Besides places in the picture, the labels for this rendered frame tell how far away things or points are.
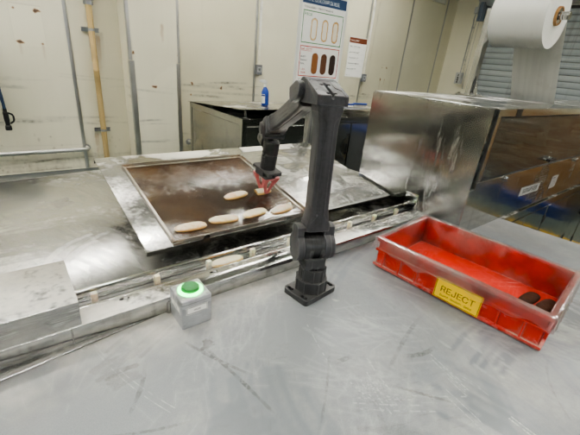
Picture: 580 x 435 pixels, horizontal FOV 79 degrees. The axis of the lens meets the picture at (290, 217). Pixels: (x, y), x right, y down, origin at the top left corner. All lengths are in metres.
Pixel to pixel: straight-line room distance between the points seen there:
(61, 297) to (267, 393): 0.44
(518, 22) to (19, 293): 2.09
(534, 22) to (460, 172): 0.86
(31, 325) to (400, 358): 0.73
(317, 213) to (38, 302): 0.60
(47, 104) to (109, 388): 3.95
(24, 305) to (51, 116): 3.79
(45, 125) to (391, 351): 4.18
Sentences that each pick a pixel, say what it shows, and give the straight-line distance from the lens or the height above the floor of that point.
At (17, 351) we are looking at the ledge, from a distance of 0.85.
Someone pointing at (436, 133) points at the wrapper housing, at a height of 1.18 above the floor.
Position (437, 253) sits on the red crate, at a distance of 1.32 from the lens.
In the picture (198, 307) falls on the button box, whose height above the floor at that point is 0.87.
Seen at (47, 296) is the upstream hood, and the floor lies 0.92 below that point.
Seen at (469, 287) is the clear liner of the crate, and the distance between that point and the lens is 1.01.
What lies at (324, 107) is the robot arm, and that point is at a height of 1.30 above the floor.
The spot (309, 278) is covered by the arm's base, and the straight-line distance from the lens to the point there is 0.91.
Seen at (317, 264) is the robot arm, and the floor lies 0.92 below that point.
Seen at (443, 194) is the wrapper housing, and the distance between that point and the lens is 1.50.
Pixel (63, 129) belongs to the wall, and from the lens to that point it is 4.57.
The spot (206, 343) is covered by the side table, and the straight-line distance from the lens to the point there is 0.81.
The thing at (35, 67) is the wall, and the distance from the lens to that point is 4.48.
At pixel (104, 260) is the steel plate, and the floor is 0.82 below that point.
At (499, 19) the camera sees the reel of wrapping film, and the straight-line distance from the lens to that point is 2.13.
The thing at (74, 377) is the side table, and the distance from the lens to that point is 0.81.
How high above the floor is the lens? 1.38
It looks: 24 degrees down
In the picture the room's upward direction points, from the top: 6 degrees clockwise
